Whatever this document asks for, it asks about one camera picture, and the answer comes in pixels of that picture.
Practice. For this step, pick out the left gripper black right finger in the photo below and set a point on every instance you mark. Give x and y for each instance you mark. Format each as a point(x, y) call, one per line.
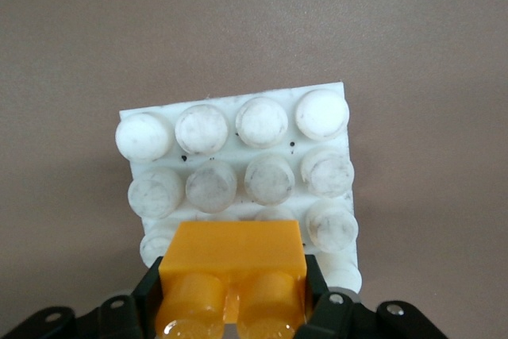
point(337, 315)

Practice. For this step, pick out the white studded base plate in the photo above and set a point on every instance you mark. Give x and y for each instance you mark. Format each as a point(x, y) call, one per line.
point(262, 122)

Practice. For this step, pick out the yellow two-stud block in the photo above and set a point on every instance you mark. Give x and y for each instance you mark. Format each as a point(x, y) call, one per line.
point(238, 247)

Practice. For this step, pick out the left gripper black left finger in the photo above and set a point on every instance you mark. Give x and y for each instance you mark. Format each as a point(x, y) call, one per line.
point(119, 315)

